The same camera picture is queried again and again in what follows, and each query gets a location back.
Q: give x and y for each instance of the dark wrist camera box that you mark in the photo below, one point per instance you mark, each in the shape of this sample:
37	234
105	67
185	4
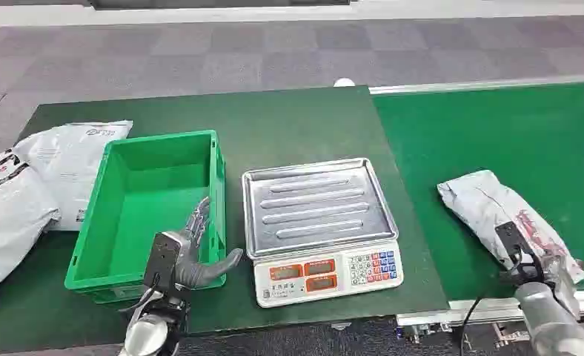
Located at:
513	245
162	260

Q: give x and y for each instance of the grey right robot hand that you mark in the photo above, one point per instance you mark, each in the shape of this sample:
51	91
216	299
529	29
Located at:
564	285

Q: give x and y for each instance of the white parcel bag black print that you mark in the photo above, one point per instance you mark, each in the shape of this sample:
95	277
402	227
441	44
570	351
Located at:
7	216

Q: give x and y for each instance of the long grey parcel bag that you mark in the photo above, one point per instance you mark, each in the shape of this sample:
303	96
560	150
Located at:
483	201

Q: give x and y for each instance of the small white round object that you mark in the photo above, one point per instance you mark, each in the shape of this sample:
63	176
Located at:
344	83

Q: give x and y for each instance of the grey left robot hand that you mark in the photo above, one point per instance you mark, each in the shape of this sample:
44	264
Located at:
194	268

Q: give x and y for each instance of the white parcel bag small label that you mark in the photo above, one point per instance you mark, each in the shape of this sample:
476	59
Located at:
66	167

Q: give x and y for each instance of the dark left wrist camera box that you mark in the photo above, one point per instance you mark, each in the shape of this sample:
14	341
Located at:
162	260

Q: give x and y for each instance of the green conveyor belt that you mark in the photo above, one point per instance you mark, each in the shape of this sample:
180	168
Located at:
508	137

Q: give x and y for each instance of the white scale with steel tray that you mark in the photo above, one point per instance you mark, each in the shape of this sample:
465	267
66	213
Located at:
316	206

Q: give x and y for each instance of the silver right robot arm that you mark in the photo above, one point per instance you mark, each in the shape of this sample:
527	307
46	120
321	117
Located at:
549	324

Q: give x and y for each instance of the dark right wrist camera box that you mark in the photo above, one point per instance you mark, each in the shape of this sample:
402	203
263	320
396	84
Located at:
513	245

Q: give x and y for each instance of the aluminium conveyor frame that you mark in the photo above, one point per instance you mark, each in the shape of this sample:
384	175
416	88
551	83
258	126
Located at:
473	310

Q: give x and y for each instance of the green plastic crate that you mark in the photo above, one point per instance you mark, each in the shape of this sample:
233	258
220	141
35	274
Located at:
144	196

